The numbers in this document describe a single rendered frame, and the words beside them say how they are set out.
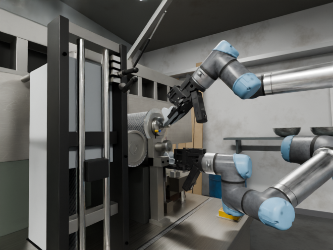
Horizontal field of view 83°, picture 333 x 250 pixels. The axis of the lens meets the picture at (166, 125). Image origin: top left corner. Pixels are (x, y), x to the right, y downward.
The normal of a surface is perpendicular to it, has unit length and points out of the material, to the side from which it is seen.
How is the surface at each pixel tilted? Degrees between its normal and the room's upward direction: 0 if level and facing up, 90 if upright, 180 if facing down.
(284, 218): 90
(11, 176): 90
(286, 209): 90
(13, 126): 90
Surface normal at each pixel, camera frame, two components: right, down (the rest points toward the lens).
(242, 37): -0.47, -0.03
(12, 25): 0.81, -0.04
